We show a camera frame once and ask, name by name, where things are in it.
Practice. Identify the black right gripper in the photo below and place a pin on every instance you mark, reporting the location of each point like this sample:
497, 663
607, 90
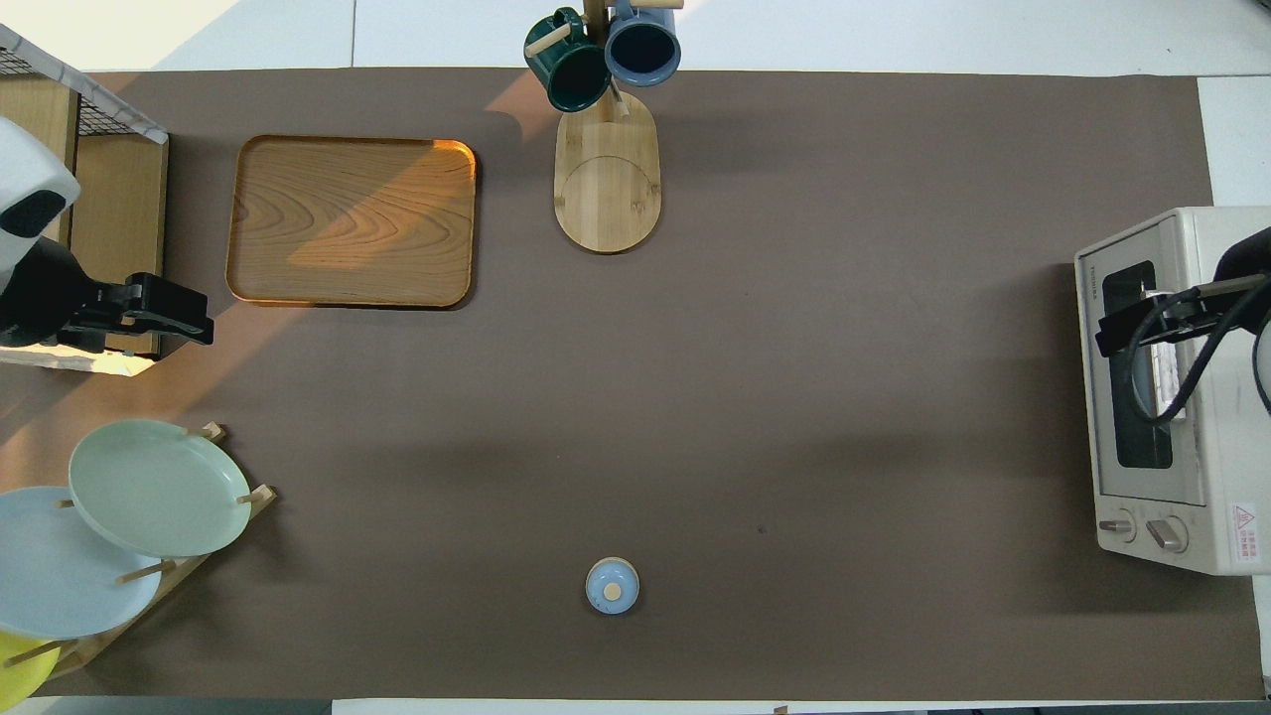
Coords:
1251, 258

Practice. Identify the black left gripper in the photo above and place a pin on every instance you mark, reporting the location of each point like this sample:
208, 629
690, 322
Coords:
40, 293

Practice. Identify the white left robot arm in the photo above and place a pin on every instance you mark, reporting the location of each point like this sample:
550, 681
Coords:
25, 179

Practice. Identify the beige toaster oven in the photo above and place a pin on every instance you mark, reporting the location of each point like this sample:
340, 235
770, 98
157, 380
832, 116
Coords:
1231, 467

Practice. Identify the pale green plate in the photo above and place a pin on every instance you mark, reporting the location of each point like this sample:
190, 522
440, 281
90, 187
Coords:
159, 487

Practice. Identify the wooden plate rack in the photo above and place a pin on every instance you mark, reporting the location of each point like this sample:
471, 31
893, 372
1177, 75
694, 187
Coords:
260, 497

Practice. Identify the rectangular wooden tray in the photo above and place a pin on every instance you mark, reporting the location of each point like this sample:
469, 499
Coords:
348, 223

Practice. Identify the large light blue plate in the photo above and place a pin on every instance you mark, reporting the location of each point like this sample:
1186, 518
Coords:
50, 576

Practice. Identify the brown table mat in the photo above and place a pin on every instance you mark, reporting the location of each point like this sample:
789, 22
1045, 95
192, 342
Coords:
794, 248

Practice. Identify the yellow plate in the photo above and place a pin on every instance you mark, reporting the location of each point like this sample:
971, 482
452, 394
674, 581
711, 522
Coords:
18, 670

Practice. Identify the wooden mug tree stand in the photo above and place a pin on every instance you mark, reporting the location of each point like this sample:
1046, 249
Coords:
606, 189

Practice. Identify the dark green mug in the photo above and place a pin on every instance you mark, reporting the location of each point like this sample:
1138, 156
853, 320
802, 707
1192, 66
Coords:
571, 74

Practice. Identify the small blue lidded jar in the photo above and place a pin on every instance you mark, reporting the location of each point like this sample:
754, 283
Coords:
613, 588

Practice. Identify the blue grey mug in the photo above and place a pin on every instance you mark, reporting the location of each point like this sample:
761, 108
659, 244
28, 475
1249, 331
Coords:
643, 50

